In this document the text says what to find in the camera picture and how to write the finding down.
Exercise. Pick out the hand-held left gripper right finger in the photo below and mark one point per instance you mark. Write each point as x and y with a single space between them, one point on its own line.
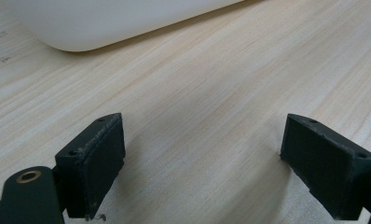
323 168

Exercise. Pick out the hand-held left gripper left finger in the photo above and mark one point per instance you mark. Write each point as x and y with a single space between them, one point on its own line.
90 165

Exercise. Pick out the white plastic container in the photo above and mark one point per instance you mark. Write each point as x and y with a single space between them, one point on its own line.
112 21

